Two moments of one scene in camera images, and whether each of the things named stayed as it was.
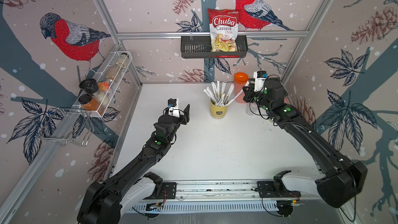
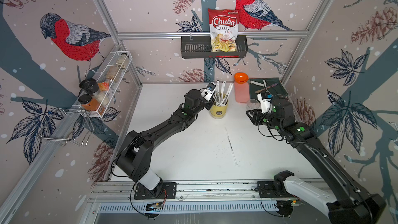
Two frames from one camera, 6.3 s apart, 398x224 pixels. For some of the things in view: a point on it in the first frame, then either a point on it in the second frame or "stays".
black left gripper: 185,117 -> 210,103
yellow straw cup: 216,111 stays
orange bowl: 241,78 stays
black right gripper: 248,93 -> 256,114
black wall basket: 199,46 stays
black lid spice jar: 90,85 stays
